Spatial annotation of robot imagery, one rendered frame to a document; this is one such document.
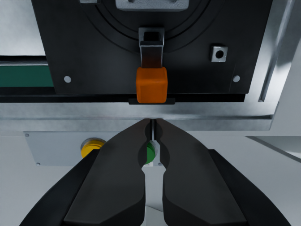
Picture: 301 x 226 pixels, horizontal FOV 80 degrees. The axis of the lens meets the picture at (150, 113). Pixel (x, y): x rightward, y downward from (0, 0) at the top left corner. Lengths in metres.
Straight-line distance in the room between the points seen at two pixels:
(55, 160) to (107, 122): 0.11
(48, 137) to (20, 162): 0.23
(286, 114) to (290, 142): 1.40
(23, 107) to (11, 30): 0.10
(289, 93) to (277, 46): 0.17
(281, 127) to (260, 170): 0.12
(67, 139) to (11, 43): 0.15
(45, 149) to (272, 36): 0.34
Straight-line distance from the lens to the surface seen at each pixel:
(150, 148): 0.27
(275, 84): 0.28
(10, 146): 0.51
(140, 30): 0.18
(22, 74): 0.29
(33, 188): 0.59
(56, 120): 0.29
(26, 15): 0.31
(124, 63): 0.22
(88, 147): 0.28
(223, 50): 0.22
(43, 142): 0.32
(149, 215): 0.54
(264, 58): 0.26
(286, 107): 0.44
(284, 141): 1.81
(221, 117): 0.28
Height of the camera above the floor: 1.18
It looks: 62 degrees down
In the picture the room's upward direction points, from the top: 179 degrees counter-clockwise
